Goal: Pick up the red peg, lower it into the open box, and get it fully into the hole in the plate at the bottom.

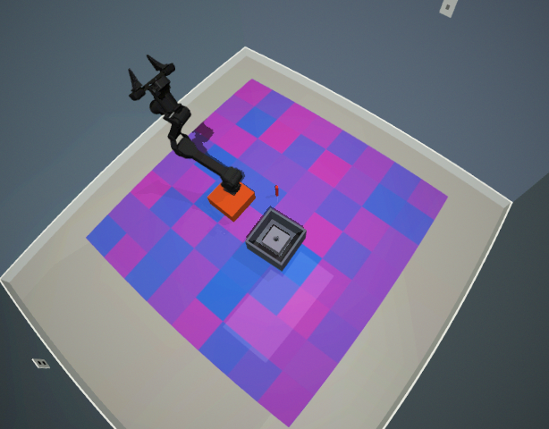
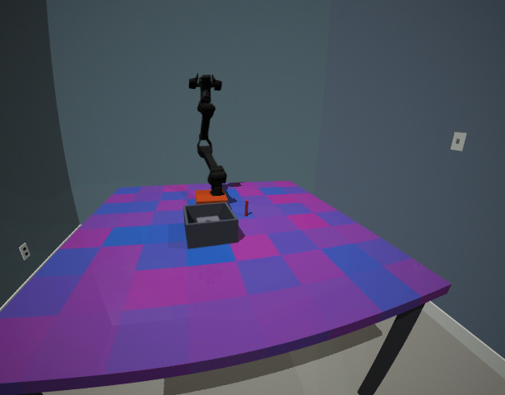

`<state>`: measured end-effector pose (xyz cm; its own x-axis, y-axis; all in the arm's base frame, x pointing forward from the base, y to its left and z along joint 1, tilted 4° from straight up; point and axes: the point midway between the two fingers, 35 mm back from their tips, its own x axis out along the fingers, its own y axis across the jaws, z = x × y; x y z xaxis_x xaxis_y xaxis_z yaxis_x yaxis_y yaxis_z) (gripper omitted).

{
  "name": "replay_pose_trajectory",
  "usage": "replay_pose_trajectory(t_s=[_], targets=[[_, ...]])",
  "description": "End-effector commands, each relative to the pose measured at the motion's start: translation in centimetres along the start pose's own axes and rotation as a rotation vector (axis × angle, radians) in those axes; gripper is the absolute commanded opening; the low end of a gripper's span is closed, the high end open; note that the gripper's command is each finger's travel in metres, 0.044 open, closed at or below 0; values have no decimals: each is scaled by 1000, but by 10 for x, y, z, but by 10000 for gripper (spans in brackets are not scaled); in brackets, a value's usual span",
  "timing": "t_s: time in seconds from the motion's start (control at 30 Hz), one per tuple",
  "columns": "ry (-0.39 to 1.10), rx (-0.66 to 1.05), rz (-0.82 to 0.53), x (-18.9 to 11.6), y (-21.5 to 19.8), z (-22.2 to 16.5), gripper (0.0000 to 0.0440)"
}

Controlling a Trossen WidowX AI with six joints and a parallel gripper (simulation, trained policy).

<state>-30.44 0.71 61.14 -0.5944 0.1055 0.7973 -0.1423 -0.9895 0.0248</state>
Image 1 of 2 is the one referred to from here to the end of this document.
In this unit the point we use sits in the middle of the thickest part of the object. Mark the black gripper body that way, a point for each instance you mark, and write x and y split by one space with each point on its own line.
141 92

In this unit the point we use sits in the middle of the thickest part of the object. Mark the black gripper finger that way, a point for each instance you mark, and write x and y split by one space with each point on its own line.
134 82
157 65

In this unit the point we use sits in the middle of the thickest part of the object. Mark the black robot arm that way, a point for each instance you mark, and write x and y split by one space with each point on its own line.
186 148

